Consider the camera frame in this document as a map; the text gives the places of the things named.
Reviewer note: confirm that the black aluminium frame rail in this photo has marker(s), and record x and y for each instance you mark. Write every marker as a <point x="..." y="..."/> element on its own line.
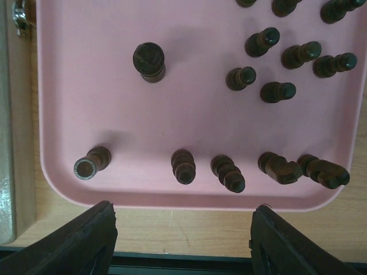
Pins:
<point x="144" y="263"/>

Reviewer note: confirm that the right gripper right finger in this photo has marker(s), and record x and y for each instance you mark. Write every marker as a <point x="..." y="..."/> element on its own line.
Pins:
<point x="279" y="248"/>

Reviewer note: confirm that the dark knight chess piece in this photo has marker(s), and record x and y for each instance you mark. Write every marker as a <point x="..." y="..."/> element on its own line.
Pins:
<point x="278" y="168"/>

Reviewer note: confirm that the dark bishop chess piece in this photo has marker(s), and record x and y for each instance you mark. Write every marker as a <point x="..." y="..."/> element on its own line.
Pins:
<point x="183" y="166"/>

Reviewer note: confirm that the dark pawn chess piece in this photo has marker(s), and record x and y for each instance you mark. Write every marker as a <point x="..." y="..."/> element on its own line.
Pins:
<point x="239" y="78"/>

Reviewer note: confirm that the wooden chess board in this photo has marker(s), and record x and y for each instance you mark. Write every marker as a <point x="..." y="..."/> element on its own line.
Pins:
<point x="18" y="199"/>

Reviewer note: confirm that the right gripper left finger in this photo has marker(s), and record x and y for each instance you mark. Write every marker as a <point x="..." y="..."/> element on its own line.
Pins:
<point x="85" y="245"/>

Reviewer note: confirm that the dark queen chess piece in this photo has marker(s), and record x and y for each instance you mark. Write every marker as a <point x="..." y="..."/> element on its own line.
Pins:
<point x="96" y="159"/>

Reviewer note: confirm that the dark rook chess piece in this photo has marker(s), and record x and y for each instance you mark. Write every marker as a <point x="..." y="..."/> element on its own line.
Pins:
<point x="149" y="60"/>

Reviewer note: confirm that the pink plastic tray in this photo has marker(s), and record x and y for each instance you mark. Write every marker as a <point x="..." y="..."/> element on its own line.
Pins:
<point x="305" y="100"/>

